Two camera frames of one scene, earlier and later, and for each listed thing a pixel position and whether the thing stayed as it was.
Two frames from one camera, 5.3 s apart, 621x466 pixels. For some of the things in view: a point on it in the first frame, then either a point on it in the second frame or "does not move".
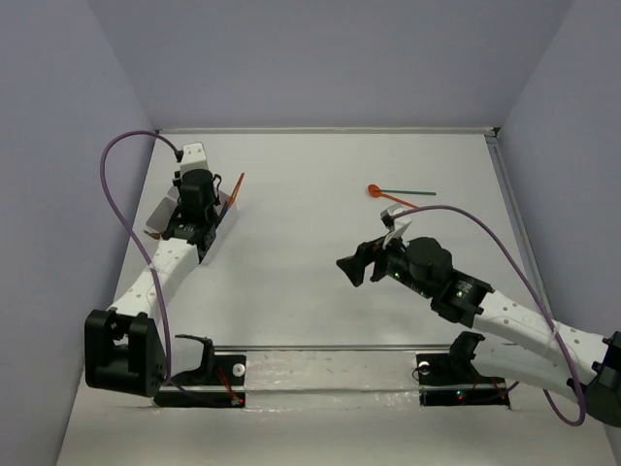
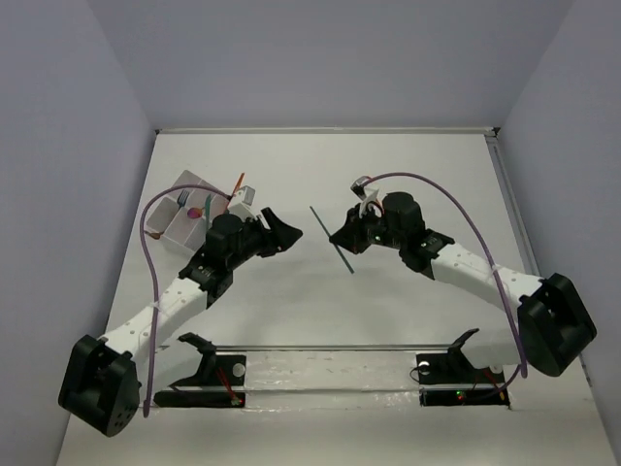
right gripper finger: (354, 265) → (350, 235)
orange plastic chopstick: (233, 195) does not move
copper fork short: (152, 235) does not move
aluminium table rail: (494, 141) does not move
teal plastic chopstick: (408, 192) → (335, 244)
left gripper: (195, 174) → (264, 232)
